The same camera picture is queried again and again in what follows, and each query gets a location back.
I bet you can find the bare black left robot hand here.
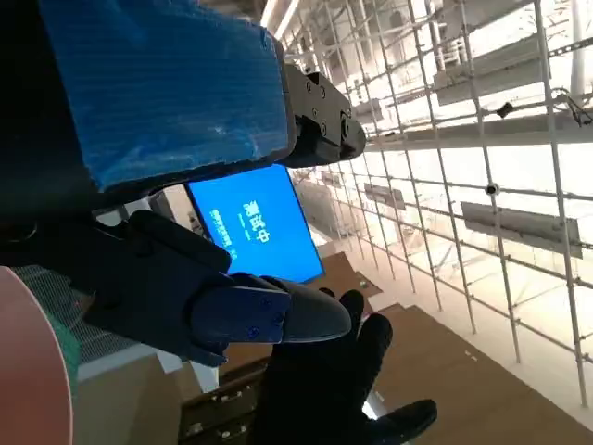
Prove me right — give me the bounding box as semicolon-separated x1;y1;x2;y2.
0;0;368;368

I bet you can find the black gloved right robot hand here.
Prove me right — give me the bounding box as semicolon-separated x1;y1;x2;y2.
248;288;439;445

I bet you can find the pink bowl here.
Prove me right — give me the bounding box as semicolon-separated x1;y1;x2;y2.
0;265;76;445

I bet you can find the monitor with blue screen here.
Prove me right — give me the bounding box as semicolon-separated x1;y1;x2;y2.
185;163;326;286

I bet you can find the green cutting mat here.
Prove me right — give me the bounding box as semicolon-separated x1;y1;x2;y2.
58;317;82;376

